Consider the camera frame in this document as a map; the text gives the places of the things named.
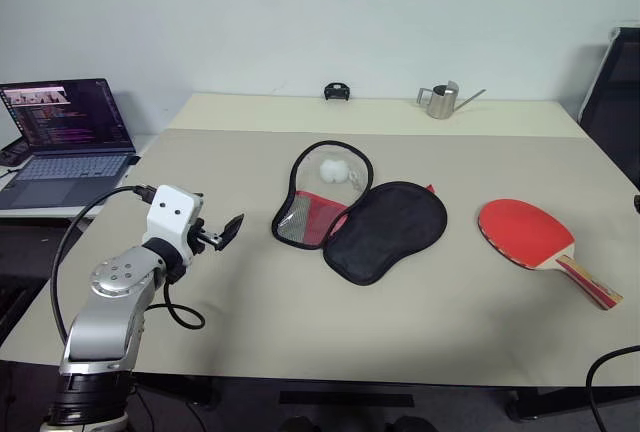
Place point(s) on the black red paddle case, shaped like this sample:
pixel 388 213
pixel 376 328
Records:
pixel 385 232

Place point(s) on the small black desk device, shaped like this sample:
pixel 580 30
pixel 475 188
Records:
pixel 12 154

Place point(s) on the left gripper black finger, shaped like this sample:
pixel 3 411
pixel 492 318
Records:
pixel 235 226
pixel 228 242

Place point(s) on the black office chair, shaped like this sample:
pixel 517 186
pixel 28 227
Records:
pixel 615 102

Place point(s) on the white ping pong ball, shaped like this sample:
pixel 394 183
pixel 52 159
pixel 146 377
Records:
pixel 332 170

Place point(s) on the small black clip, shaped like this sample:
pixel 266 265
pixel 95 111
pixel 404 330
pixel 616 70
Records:
pixel 336 92

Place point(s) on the black USB plug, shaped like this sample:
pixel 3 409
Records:
pixel 133 159

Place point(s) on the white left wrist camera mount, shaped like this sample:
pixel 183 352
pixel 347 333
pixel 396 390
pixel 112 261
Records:
pixel 170 212

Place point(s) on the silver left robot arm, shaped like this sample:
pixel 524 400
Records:
pixel 105 322

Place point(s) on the black table frame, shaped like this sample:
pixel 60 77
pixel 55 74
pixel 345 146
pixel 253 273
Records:
pixel 522 404

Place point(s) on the steel watering can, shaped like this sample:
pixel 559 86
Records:
pixel 441 102

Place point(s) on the open dark laptop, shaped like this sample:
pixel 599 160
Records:
pixel 65 167

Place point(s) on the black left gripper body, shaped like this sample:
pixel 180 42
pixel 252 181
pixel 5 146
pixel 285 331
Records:
pixel 207 238

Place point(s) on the red ping pong paddle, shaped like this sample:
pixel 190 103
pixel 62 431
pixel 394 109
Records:
pixel 520 232

